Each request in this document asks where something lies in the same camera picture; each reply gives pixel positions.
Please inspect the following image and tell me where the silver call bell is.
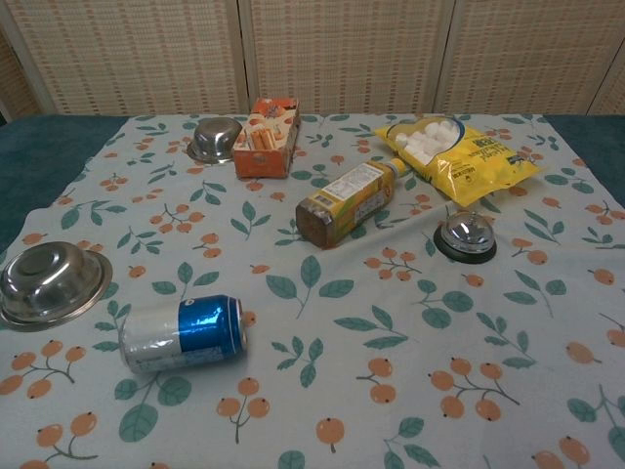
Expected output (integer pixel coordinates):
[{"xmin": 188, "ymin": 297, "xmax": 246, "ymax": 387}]
[{"xmin": 433, "ymin": 211, "xmax": 498, "ymax": 267}]

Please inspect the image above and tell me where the yellow label drink bottle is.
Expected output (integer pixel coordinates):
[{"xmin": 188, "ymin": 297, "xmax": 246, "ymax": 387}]
[{"xmin": 295, "ymin": 157, "xmax": 407, "ymax": 251}]

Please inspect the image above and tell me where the orange snack box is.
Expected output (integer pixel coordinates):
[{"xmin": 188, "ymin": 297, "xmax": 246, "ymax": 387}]
[{"xmin": 231, "ymin": 97, "xmax": 302, "ymax": 181}]

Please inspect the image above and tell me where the floral fruit print tablecloth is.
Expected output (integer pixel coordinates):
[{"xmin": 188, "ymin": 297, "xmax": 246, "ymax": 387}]
[{"xmin": 0, "ymin": 113, "xmax": 625, "ymax": 469}]

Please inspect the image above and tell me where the small steel bowl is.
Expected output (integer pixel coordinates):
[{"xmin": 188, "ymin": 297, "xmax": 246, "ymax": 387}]
[{"xmin": 186, "ymin": 117, "xmax": 244, "ymax": 165}]

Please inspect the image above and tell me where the blue and silver can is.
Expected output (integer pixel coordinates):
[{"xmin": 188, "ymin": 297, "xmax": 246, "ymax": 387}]
[{"xmin": 118, "ymin": 293, "xmax": 248, "ymax": 375}]

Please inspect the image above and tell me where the yellow marshmallow bag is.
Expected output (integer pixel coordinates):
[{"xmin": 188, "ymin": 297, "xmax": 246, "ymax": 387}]
[{"xmin": 373, "ymin": 114, "xmax": 547, "ymax": 208}]

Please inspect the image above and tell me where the woven folding screen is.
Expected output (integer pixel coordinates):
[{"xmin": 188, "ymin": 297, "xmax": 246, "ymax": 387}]
[{"xmin": 0, "ymin": 0, "xmax": 625, "ymax": 123}]

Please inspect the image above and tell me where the large steel bowl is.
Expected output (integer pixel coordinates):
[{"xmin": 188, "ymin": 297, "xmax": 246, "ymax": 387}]
[{"xmin": 0, "ymin": 240, "xmax": 114, "ymax": 330}]

